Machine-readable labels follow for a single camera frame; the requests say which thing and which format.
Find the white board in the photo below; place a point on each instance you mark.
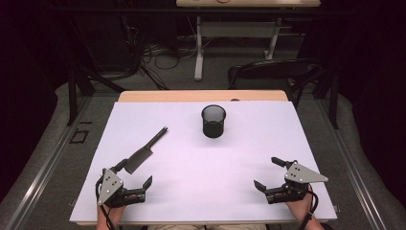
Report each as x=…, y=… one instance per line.
x=204, y=179

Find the person's right hand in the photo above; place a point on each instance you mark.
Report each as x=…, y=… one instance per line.
x=301, y=207

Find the white-legged wooden desk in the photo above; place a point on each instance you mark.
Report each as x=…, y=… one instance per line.
x=236, y=30

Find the black chair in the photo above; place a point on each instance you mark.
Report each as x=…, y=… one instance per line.
x=274, y=72

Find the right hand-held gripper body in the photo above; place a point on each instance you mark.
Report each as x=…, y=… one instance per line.
x=301, y=175

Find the wooden table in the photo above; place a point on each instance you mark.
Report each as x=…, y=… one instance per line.
x=191, y=96

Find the black mesh pen holder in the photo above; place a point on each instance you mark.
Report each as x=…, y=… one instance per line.
x=213, y=126

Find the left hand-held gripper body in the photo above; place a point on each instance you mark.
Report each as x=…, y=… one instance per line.
x=110, y=187

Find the black metal stand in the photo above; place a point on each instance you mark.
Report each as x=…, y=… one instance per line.
x=72, y=96

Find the person's left hand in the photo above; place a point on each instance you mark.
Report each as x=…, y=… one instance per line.
x=111, y=214

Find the aluminium floor rail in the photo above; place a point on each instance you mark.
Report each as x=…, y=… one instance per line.
x=354, y=172
x=41, y=172

